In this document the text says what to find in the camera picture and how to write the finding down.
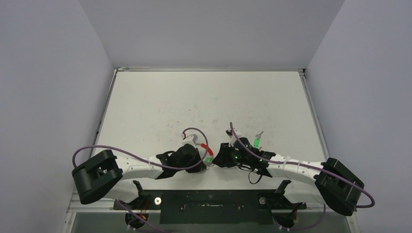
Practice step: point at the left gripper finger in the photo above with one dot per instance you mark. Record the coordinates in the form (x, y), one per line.
(199, 168)
(202, 153)

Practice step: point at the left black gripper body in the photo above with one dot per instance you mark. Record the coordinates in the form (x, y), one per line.
(190, 164)

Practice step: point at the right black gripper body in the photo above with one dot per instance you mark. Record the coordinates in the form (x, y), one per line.
(222, 156)

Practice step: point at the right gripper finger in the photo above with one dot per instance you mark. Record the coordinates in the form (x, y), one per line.
(268, 155)
(221, 159)

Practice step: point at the large keyring with red sleeve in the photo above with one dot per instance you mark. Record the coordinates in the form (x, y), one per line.
(209, 153)

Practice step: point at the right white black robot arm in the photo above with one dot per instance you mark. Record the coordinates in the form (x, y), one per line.
(329, 182)

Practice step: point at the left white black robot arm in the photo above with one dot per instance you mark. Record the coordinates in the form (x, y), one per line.
(113, 173)

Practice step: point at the green capped key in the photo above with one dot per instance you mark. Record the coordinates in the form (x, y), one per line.
(257, 139)

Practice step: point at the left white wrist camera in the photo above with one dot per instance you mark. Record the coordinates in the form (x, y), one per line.
(190, 140)

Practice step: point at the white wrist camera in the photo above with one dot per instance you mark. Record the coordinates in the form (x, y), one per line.
(190, 140)
(232, 138)

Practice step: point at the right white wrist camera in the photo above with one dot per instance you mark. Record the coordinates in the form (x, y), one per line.
(232, 138)

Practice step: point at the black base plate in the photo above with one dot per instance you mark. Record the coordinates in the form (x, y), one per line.
(264, 218)

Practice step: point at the aluminium frame rail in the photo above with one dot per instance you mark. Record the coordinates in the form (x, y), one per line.
(209, 202)

